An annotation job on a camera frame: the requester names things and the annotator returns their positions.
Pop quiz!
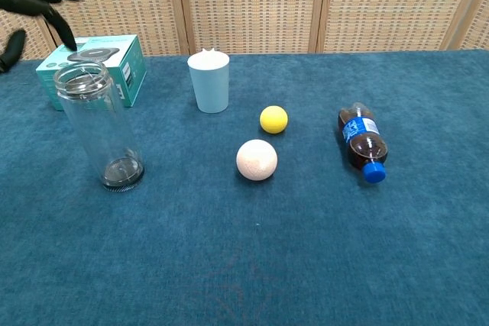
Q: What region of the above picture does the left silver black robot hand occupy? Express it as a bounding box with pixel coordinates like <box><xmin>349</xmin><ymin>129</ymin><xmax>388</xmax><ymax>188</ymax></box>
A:
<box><xmin>0</xmin><ymin>0</ymin><xmax>84</xmax><ymax>74</ymax></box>

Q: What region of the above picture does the clear glass jar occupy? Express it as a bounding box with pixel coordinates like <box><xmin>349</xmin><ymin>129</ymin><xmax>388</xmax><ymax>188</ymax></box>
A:
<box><xmin>53</xmin><ymin>60</ymin><xmax>145</xmax><ymax>192</ymax></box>

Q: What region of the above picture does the pale blue cup white lid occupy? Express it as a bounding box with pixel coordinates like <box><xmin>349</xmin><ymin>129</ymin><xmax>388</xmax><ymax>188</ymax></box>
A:
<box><xmin>187</xmin><ymin>47</ymin><xmax>231</xmax><ymax>115</ymax></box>

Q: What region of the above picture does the teal speaker product box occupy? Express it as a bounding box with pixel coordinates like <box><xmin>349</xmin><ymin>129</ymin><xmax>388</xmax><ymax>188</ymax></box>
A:
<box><xmin>35</xmin><ymin>34</ymin><xmax>147</xmax><ymax>112</ymax></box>

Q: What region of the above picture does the woven rattan folding screen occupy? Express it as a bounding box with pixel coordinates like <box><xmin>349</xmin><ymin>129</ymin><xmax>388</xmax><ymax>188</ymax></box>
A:
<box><xmin>0</xmin><ymin>0</ymin><xmax>489</xmax><ymax>61</ymax></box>

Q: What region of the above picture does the yellow ball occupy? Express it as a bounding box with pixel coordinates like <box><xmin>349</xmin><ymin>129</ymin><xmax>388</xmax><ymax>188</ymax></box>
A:
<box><xmin>259</xmin><ymin>105</ymin><xmax>290</xmax><ymax>135</ymax></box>

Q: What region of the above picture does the pale pink ball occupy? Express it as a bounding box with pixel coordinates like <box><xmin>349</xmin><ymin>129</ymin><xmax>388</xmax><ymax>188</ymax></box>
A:
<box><xmin>235</xmin><ymin>139</ymin><xmax>279</xmax><ymax>181</ymax></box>

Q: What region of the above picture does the blue carpet table cover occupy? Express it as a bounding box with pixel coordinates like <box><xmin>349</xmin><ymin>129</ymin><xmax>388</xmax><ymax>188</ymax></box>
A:
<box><xmin>0</xmin><ymin>49</ymin><xmax>489</xmax><ymax>326</ymax></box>

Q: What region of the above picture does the cola bottle blue cap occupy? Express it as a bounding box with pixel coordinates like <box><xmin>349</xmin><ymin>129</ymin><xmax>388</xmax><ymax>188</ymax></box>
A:
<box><xmin>337</xmin><ymin>102</ymin><xmax>388</xmax><ymax>183</ymax></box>

